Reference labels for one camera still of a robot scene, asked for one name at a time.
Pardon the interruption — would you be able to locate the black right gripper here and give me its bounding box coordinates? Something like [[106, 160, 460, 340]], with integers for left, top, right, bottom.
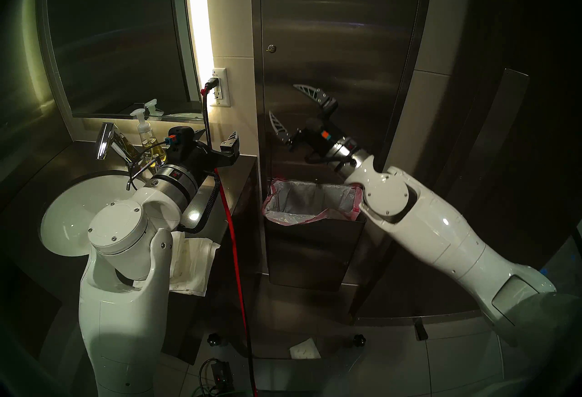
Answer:
[[269, 85, 354, 161]]

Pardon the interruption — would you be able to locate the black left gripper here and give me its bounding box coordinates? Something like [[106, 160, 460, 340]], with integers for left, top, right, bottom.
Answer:
[[190, 128, 241, 179]]

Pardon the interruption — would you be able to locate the stainless steel dispenser door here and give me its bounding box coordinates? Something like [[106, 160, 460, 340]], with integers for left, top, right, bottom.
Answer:
[[261, 0, 428, 183]]

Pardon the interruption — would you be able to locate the stainless steel dispenser cabinet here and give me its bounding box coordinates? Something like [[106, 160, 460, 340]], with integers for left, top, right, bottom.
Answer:
[[250, 0, 436, 292]]

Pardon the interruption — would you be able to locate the folded white towel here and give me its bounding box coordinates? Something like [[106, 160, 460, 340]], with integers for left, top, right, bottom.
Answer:
[[169, 231, 221, 297]]

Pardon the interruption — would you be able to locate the clear soap pump bottle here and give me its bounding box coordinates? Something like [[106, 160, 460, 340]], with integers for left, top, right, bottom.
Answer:
[[130, 108, 169, 167]]

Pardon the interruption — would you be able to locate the clear pink-rimmed trash liner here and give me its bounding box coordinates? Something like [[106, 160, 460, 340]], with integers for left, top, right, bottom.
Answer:
[[262, 179, 364, 226]]

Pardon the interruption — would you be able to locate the chrome faucet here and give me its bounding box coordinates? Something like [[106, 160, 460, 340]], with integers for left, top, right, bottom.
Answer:
[[96, 122, 157, 191]]

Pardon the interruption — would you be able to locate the vertical light strip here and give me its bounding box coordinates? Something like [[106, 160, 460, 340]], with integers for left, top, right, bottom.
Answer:
[[184, 0, 215, 87]]

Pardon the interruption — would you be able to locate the stainless steel waste bin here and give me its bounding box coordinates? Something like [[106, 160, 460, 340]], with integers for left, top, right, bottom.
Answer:
[[264, 180, 367, 292]]

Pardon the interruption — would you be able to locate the white sink basin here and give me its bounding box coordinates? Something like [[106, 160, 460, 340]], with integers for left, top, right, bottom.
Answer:
[[40, 172, 151, 258]]

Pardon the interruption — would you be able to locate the white paper scrap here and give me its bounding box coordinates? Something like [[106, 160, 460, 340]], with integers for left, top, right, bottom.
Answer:
[[290, 338, 321, 359]]

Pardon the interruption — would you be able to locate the black power box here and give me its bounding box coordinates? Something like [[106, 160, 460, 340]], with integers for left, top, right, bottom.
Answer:
[[210, 359, 235, 390]]

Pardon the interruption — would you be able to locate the dark stall door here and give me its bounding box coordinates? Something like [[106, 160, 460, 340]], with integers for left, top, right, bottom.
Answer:
[[355, 0, 582, 326]]

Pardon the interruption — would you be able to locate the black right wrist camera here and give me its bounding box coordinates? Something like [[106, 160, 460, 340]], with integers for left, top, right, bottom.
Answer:
[[308, 118, 336, 147]]

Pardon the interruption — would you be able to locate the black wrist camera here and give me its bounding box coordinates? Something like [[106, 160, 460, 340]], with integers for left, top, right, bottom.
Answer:
[[308, 118, 336, 147], [166, 125, 196, 163]]

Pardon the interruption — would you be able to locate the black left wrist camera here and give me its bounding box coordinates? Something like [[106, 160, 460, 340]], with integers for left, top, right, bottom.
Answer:
[[166, 125, 196, 163]]

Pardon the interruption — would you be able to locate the white wall outlet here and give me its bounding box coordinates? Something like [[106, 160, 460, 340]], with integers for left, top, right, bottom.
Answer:
[[211, 67, 231, 108]]

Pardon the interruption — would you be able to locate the black power cable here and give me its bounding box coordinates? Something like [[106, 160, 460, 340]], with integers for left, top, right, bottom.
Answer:
[[201, 78, 259, 397]]

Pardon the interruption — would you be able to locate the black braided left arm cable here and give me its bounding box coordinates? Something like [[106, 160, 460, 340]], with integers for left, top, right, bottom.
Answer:
[[177, 171, 222, 234]]

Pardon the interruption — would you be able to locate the red cable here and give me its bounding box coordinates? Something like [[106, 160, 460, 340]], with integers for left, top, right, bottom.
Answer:
[[201, 88, 258, 397]]

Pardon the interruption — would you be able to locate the wall mirror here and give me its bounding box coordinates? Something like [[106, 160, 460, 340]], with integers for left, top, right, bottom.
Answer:
[[39, 0, 204, 121]]

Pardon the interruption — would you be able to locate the gray robot base plate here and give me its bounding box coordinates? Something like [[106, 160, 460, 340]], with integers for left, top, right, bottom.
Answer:
[[246, 346, 378, 397]]

